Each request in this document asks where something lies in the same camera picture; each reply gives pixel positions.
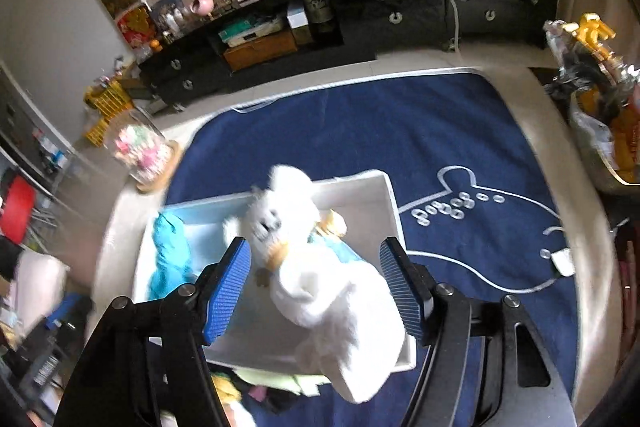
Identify white cushion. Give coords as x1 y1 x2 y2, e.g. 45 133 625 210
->
15 252 71 338

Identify red stool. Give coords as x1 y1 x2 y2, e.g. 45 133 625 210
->
0 177 38 248

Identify red yellow flower box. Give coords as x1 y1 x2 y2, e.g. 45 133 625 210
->
116 4 153 48

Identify white cable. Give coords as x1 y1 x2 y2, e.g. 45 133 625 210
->
440 0 463 52

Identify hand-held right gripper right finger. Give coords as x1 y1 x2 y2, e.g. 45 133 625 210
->
379 237 571 427

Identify dark jar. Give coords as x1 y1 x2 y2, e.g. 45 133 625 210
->
302 0 335 25

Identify black television cabinet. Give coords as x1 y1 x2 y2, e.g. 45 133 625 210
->
137 0 558 112

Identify yellow cloth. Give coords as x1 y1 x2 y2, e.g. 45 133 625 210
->
212 372 246 408

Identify white storage box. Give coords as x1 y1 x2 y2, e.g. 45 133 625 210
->
134 170 418 373

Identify wooden box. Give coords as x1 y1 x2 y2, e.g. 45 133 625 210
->
222 32 298 72

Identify light green cloth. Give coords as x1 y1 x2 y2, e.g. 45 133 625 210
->
235 367 331 398

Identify yellow toy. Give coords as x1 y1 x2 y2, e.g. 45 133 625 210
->
562 13 616 58

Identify teal cloth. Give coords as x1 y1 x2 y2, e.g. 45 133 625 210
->
147 212 196 303

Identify large white plush toy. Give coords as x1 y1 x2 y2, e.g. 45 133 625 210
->
222 164 406 403

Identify navy blue printed blanket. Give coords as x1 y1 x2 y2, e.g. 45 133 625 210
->
162 69 581 427

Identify small white box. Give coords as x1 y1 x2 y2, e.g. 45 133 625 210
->
286 0 311 30

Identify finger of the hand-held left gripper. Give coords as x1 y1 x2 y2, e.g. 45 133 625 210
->
55 294 96 328

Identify glass dome with flowers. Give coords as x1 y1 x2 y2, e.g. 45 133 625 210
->
112 109 181 194

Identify clear plastic toy bag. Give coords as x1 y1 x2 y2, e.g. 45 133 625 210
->
542 19 640 188

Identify black pink sock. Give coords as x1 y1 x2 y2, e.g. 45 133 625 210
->
245 384 296 413

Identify blue box with bottles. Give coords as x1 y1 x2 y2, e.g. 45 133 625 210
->
149 0 193 32

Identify metal shelf unit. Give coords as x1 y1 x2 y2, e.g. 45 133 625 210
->
0 67 76 188

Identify rabbit plush blue overalls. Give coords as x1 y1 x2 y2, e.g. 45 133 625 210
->
307 209 366 265

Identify stack of books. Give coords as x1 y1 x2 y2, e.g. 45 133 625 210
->
217 14 286 48

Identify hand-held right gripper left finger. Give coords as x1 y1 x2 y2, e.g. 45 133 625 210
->
52 237 252 427

